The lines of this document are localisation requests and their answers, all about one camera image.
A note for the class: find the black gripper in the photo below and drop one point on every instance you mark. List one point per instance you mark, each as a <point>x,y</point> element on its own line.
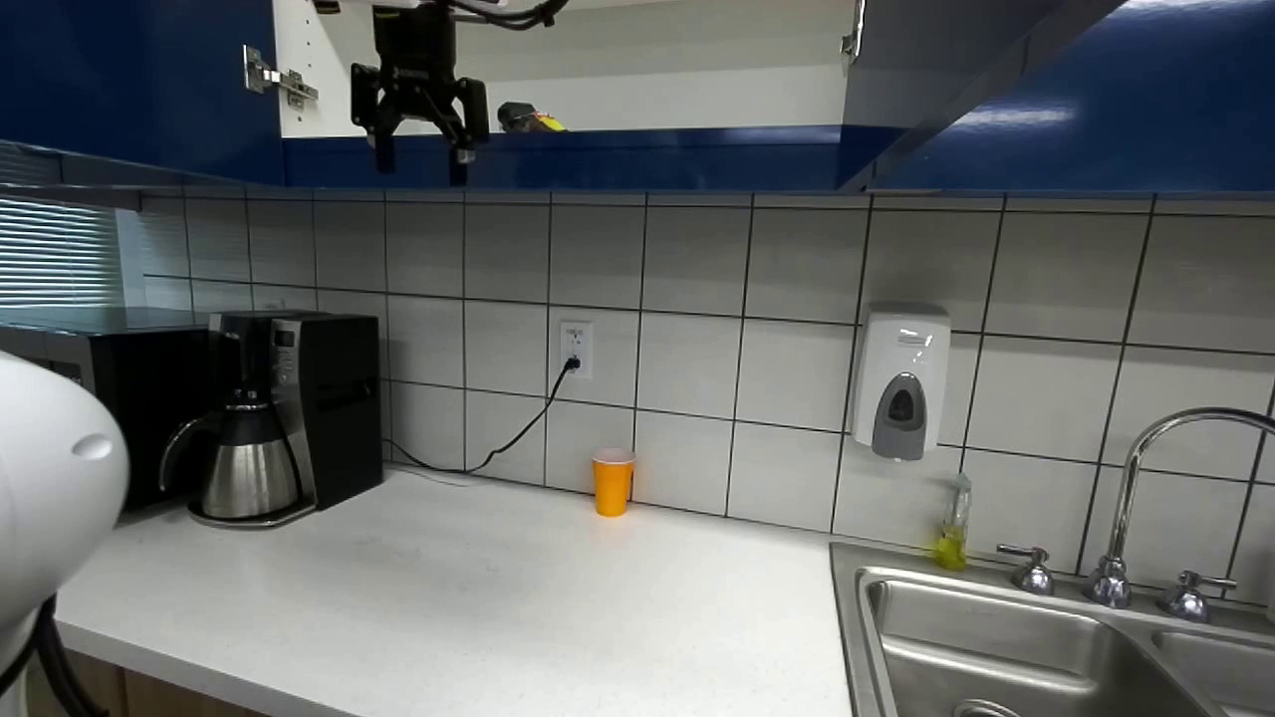
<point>416,53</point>

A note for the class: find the black snack packet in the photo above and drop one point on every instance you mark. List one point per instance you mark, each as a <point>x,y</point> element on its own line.
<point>527,119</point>

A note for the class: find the metal cabinet hinge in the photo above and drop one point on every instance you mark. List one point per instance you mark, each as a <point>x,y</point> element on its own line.
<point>856,24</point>
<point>277,75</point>

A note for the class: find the blue cabinet door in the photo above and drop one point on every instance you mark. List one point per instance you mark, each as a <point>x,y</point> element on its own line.
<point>972,65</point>
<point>123,81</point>

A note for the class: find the wooden base cabinet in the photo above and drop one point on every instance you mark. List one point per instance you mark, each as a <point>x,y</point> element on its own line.
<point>144,699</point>

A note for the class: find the steel black coffee maker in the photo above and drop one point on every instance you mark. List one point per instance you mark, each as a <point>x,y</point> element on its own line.
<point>333,401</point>

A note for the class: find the window blinds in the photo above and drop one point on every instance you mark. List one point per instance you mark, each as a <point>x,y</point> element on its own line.
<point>62,251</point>

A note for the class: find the stainless steel coffee carafe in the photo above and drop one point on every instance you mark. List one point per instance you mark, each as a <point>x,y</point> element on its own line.
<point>249,466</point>

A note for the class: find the steel black microwave oven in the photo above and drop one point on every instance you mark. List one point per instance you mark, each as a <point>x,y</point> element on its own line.
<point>144,401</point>

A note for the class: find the orange plastic cup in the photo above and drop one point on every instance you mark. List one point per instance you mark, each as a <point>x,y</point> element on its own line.
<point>610,482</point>

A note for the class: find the yellow-green dish soap bottle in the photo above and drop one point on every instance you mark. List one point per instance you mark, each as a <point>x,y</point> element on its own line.
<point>949,537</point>

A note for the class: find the stainless steel double sink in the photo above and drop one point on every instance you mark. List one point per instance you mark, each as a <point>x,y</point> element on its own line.
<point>1011,649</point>

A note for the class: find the chrome gooseneck faucet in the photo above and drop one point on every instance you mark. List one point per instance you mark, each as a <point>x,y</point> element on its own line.
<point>1142,458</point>

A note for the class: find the blue white wall cabinet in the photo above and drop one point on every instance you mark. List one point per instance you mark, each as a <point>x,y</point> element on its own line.
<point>662,152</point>

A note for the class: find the white wall outlet with plug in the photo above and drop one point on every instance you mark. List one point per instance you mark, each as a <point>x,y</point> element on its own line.
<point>576,349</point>

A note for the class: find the white wall soap dispenser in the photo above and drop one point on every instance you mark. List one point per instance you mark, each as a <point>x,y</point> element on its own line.
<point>902,385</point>

